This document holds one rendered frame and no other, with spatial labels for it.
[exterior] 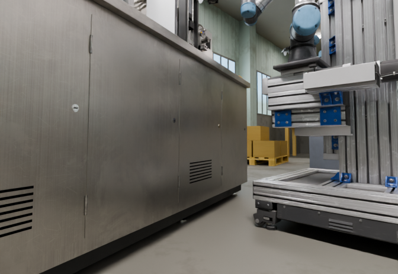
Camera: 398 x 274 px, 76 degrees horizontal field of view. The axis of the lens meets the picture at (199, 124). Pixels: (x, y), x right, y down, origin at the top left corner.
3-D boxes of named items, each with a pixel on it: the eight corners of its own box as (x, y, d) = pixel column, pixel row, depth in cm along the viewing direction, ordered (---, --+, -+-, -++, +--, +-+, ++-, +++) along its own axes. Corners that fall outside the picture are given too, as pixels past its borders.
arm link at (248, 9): (256, 21, 134) (256, 0, 135) (255, 10, 123) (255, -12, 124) (241, 22, 136) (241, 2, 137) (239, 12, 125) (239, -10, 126)
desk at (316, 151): (378, 165, 447) (376, 125, 451) (355, 171, 357) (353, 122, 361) (336, 163, 496) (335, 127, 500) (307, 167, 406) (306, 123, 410)
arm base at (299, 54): (322, 66, 133) (321, 48, 134) (313, 59, 122) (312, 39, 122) (293, 71, 143) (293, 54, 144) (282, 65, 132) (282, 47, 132)
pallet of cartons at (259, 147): (255, 159, 582) (255, 128, 586) (299, 162, 516) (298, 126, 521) (221, 163, 483) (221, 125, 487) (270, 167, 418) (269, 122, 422)
